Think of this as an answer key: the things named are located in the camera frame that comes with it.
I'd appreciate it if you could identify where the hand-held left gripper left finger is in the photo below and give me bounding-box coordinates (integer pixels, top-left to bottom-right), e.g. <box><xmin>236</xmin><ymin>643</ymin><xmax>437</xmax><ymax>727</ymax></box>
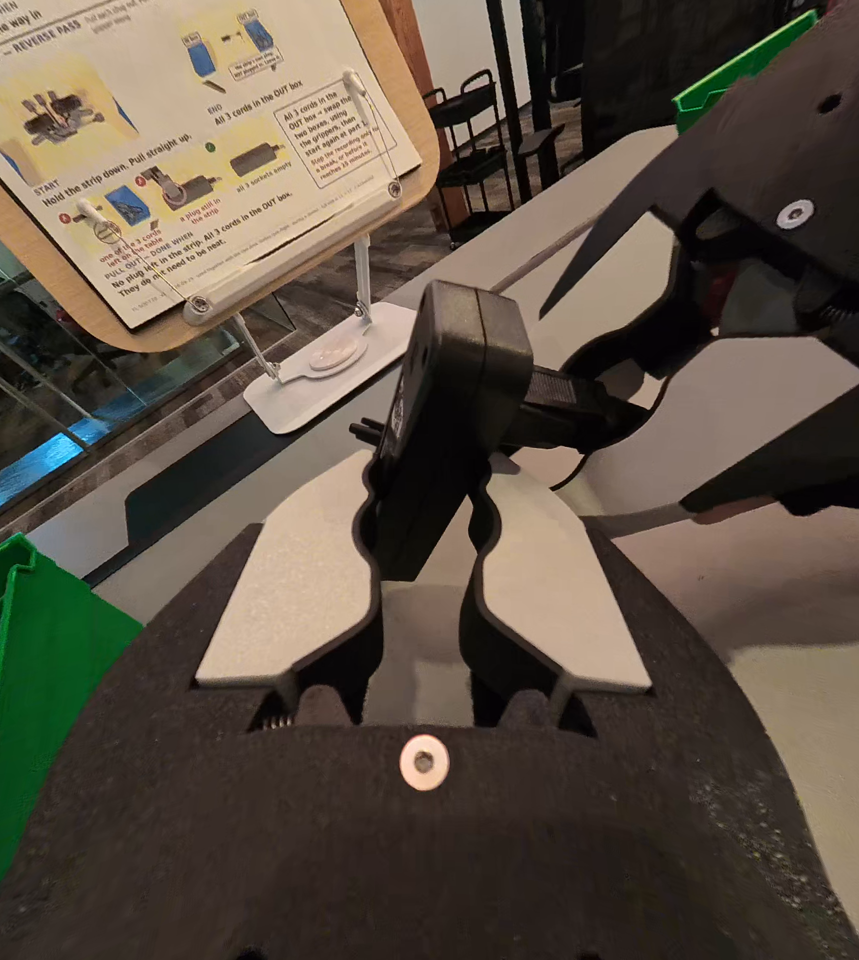
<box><xmin>194</xmin><ymin>450</ymin><xmax>386</xmax><ymax>697</ymax></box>

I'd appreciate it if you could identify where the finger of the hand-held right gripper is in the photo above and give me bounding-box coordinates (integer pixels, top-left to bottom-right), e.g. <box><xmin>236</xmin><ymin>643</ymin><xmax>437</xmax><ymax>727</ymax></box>
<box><xmin>557</xmin><ymin>210</ymin><xmax>717</xmax><ymax>385</ymax></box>
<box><xmin>575</xmin><ymin>336</ymin><xmax>859</xmax><ymax>538</ymax></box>

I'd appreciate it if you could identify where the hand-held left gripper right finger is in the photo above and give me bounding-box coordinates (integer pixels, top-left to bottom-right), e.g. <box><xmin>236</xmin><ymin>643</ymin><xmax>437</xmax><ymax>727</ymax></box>
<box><xmin>459</xmin><ymin>461</ymin><xmax>656</xmax><ymax>699</ymax></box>

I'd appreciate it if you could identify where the black ribbed power plug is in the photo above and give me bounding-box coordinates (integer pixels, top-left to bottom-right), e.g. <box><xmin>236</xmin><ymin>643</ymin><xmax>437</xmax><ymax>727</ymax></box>
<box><xmin>500</xmin><ymin>366</ymin><xmax>650</xmax><ymax>490</ymax></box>

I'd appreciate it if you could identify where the black power strip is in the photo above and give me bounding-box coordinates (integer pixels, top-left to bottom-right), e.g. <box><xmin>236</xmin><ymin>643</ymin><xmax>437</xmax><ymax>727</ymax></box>
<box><xmin>369</xmin><ymin>279</ymin><xmax>536</xmax><ymax>582</ymax></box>

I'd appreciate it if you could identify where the person's right hand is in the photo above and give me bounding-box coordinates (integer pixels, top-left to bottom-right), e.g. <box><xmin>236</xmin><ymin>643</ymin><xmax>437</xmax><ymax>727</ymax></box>
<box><xmin>690</xmin><ymin>499</ymin><xmax>785</xmax><ymax>526</ymax></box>

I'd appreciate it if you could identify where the green plastic bin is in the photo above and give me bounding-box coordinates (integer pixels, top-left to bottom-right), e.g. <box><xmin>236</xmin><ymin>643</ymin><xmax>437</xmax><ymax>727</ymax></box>
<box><xmin>671</xmin><ymin>9</ymin><xmax>821</xmax><ymax>136</ymax></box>
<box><xmin>0</xmin><ymin>532</ymin><xmax>147</xmax><ymax>939</ymax></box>

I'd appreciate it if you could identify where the black utility cart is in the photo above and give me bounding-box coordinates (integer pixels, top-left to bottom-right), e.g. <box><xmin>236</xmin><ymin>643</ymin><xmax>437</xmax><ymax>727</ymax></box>
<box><xmin>422</xmin><ymin>69</ymin><xmax>518</xmax><ymax>250</ymax></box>

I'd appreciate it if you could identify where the white document stand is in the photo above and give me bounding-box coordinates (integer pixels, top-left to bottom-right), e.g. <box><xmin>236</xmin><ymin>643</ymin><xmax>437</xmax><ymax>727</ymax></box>
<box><xmin>73</xmin><ymin>67</ymin><xmax>419</xmax><ymax>436</ymax></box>

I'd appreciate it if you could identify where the wooden board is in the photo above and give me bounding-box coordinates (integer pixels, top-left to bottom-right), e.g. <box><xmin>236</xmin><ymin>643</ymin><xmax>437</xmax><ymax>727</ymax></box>
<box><xmin>0</xmin><ymin>0</ymin><xmax>442</xmax><ymax>354</ymax></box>

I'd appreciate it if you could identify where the glass railing panel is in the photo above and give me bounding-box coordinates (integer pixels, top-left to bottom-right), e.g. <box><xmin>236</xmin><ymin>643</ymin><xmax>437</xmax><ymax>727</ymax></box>
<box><xmin>0</xmin><ymin>187</ymin><xmax>299</xmax><ymax>541</ymax></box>

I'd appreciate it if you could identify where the printed instruction sheet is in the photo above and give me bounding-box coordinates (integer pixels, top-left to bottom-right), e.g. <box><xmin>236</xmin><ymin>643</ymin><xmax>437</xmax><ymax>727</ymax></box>
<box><xmin>0</xmin><ymin>0</ymin><xmax>425</xmax><ymax>331</ymax></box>

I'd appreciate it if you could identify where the dark table cable flap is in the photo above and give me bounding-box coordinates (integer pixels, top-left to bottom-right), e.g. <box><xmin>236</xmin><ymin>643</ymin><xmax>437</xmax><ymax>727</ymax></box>
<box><xmin>125</xmin><ymin>416</ymin><xmax>266</xmax><ymax>545</ymax></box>

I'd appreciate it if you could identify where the black metal post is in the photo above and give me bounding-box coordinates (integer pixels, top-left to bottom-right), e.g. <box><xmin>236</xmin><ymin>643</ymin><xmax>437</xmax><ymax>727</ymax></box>
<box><xmin>485</xmin><ymin>0</ymin><xmax>534</xmax><ymax>205</ymax></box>

